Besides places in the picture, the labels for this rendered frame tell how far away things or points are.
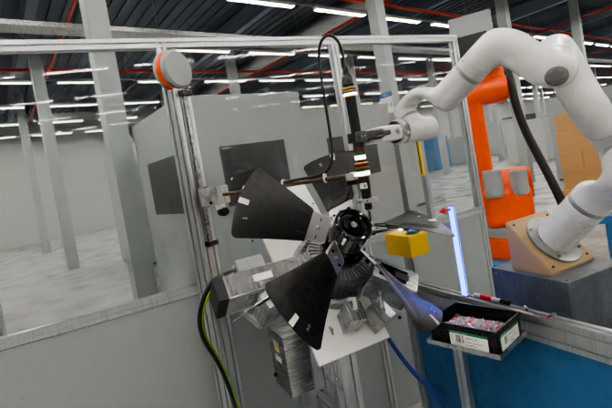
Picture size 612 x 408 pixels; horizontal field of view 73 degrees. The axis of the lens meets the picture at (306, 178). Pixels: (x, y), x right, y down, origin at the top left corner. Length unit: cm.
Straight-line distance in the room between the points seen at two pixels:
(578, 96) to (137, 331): 172
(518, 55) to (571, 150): 800
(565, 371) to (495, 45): 95
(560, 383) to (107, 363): 157
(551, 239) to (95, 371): 172
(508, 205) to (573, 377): 367
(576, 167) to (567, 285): 776
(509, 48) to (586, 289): 79
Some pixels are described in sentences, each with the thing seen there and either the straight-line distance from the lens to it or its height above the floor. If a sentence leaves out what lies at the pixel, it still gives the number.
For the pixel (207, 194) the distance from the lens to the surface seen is 164.
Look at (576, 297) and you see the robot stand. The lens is 157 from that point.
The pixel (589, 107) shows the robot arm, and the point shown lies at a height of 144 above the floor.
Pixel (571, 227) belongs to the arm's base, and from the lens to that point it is 160.
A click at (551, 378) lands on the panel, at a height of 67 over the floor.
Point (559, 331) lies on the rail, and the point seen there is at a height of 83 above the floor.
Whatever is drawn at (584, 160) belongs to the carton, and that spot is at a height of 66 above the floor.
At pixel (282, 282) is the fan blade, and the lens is 110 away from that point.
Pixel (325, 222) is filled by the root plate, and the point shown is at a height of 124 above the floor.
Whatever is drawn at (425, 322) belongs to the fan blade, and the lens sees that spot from 120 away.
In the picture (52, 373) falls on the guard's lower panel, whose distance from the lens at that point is 192.
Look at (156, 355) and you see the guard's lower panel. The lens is 193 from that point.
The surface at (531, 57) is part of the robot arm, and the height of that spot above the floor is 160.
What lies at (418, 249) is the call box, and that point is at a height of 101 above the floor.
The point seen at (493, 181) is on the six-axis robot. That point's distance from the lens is 497.
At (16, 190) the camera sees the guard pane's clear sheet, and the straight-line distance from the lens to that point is 184.
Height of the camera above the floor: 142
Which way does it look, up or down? 2 degrees down
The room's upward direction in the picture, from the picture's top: 10 degrees counter-clockwise
